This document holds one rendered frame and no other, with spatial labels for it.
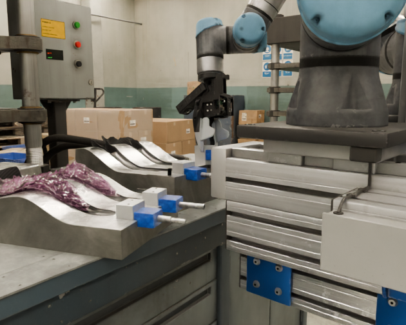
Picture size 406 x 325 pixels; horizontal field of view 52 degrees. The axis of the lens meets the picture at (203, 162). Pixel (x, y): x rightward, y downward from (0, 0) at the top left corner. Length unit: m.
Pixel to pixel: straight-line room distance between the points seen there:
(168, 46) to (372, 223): 9.34
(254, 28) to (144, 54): 9.26
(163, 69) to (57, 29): 8.01
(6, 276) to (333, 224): 0.51
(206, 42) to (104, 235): 0.62
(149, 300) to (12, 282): 0.38
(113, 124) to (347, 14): 4.62
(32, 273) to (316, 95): 0.52
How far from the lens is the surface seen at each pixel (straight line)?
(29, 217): 0.84
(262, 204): 0.68
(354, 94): 0.63
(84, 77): 1.91
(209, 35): 1.16
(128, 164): 1.21
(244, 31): 1.01
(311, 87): 0.63
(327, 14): 0.49
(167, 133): 5.71
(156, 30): 10.02
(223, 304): 1.26
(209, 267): 1.18
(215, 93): 1.12
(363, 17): 0.49
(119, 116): 4.96
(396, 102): 1.09
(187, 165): 1.04
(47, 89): 1.80
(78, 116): 5.45
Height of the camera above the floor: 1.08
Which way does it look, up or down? 9 degrees down
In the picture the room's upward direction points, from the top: straight up
